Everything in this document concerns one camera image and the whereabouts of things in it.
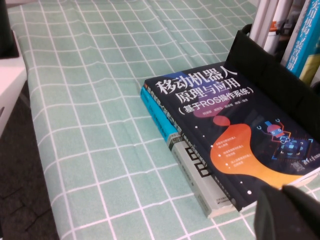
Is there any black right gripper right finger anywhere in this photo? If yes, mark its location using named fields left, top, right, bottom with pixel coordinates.
left=282, top=185, right=320, bottom=227

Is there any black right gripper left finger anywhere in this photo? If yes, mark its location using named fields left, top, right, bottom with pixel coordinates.
left=254, top=185, right=320, bottom=240

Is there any black mobile robot book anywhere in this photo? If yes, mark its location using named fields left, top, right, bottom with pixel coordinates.
left=144, top=61, right=320, bottom=213

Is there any blue and grey paperback book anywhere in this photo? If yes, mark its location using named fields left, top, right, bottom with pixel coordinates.
left=139, top=84, right=237, bottom=219

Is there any black mesh book holder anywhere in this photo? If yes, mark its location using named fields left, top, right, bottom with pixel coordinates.
left=226, top=23, right=320, bottom=148

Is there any cyan spine book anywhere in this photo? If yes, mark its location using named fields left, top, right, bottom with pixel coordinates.
left=284, top=0, right=320, bottom=87

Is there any white cover book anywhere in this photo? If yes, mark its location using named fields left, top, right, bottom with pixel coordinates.
left=249, top=0, right=271, bottom=48

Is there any orange edged white booklet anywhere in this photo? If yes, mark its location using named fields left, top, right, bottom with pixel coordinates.
left=263, top=0, right=295, bottom=55

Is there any green white checkered tablecloth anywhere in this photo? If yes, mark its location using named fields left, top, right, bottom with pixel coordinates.
left=6, top=0, right=320, bottom=240

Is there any white mounting platform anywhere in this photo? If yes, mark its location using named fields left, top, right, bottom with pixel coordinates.
left=0, top=31, right=28, bottom=135

